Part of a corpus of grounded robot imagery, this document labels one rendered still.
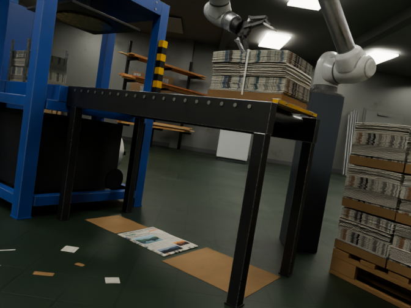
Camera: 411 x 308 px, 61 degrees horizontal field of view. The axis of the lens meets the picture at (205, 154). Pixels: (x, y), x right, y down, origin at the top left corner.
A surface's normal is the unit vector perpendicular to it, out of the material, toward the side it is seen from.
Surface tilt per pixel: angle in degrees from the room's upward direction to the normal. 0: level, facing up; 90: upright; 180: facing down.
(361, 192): 90
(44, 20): 90
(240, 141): 90
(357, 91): 90
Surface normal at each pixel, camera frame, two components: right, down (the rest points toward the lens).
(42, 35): 0.79, 0.16
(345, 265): -0.82, -0.09
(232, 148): -0.04, 0.06
